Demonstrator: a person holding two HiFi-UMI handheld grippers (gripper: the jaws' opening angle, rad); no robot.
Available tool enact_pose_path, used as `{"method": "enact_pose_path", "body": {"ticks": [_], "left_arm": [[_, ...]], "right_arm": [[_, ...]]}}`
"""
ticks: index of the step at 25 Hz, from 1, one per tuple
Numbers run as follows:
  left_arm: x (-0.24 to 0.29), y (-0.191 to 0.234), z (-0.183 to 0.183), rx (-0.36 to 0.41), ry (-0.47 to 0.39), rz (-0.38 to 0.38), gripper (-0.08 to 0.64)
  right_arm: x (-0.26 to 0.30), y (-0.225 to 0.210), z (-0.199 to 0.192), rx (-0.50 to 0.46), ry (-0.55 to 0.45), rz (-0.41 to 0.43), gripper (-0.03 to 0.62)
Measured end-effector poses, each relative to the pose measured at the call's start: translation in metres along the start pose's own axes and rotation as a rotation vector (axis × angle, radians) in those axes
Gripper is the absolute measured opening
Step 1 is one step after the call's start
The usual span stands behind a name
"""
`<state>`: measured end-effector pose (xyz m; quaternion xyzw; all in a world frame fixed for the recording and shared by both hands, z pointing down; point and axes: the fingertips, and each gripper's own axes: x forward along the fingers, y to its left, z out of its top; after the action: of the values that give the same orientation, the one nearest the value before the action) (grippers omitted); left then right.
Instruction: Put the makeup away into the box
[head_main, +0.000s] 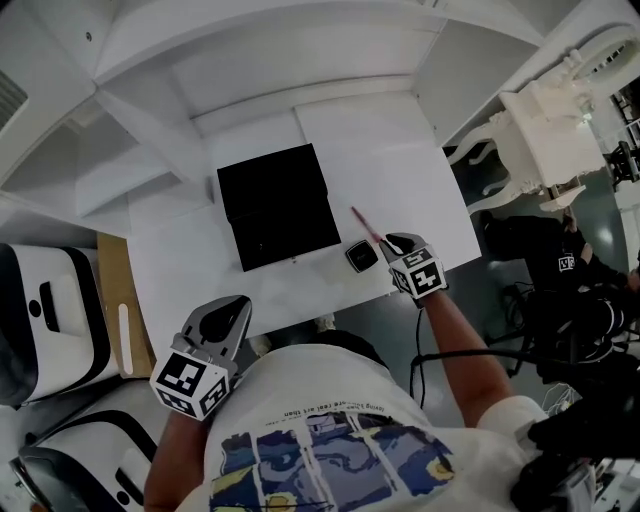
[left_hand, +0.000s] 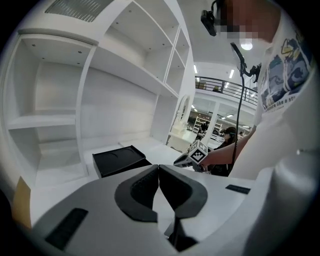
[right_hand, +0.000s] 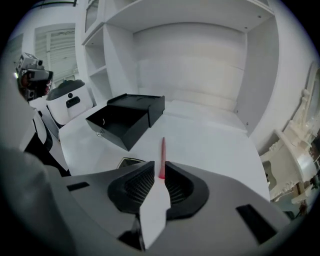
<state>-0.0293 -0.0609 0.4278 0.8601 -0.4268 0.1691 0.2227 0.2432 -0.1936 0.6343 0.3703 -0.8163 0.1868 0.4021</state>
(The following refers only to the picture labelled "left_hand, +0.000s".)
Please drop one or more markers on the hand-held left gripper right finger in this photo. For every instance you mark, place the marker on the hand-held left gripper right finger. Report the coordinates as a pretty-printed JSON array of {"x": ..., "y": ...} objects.
[{"x": 212, "y": 197}]

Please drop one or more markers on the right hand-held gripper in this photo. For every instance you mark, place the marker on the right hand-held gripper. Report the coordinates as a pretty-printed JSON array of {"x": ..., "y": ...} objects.
[{"x": 198, "y": 152}]

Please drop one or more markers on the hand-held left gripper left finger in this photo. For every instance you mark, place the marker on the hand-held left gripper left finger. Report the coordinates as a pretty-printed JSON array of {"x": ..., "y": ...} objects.
[{"x": 95, "y": 212}]

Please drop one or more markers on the black box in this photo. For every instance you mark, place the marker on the black box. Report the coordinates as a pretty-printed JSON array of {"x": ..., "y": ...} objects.
[{"x": 117, "y": 160}]

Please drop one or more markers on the person's right forearm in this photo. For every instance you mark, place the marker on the person's right forearm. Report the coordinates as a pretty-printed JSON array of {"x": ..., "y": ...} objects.
[{"x": 227, "y": 150}]

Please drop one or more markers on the white table top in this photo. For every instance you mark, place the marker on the white table top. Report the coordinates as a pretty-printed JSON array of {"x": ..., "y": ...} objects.
[{"x": 155, "y": 150}]

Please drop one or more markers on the brown cardboard box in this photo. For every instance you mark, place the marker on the brown cardboard box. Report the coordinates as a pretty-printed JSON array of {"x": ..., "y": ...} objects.
[{"x": 22, "y": 200}]

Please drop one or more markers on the white vanity table with mirror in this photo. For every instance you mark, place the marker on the white vanity table with mirror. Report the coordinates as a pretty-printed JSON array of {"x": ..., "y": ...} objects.
[{"x": 181, "y": 122}]

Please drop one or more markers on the black balcony railing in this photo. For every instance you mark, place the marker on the black balcony railing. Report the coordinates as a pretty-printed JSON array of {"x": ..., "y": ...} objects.
[{"x": 225, "y": 87}]

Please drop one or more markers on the white shelf hutch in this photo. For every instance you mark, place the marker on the white shelf hutch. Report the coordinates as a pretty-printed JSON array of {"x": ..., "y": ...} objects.
[{"x": 117, "y": 95}]

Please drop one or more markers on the person's head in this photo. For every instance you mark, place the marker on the person's head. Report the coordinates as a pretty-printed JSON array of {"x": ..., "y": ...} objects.
[{"x": 250, "y": 15}]

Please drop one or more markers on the black gooseneck mount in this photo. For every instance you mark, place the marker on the black gooseneck mount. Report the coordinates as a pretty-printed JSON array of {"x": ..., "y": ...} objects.
[{"x": 241, "y": 60}]

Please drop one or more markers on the black head camera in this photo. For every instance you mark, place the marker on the black head camera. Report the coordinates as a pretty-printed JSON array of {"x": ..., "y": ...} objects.
[{"x": 208, "y": 21}]

